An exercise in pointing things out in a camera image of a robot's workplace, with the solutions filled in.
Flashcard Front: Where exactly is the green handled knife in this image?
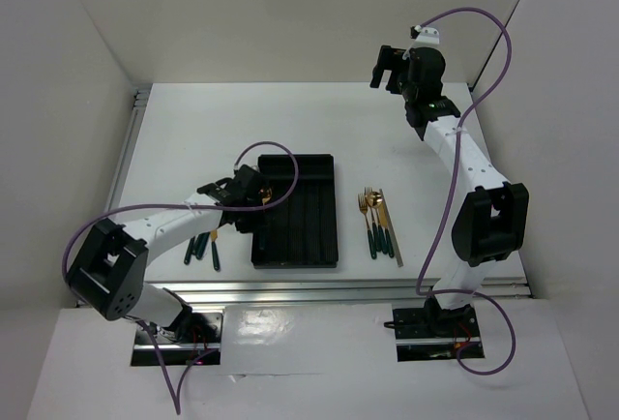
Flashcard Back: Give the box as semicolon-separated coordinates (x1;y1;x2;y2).
210;230;221;272

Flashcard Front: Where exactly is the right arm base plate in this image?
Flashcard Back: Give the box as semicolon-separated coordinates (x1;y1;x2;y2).
383;304;485;362

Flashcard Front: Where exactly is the gold fork green handle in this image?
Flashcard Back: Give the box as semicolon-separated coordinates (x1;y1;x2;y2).
364;187;385;254
357;194;377;260

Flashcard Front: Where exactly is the black cutlery tray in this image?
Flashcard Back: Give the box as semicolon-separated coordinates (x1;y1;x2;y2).
251;154;339;269

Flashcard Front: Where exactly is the gold spoon green handle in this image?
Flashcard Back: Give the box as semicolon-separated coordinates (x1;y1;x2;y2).
260;188;273;206

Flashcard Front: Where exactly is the gold spoon on right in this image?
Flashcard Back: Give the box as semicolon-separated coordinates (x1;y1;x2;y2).
366;188;392;256

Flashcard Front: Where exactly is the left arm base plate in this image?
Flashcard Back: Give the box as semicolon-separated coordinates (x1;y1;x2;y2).
130;308;226;368

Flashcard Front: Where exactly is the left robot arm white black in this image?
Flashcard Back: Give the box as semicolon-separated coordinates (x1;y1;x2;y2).
63;83;379;342

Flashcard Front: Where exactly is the green handled fork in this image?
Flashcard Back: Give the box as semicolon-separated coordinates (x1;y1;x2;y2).
193;233;209;260

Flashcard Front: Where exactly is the green handled utensil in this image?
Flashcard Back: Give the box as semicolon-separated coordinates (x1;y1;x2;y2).
184;237;195;265

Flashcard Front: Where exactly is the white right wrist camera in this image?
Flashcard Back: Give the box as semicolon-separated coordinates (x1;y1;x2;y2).
410;25;440;48

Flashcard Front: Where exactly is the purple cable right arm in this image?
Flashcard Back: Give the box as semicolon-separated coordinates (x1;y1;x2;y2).
415;6;516;376

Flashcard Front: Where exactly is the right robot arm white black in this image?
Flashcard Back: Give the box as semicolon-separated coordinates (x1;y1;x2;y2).
370;45;529;338

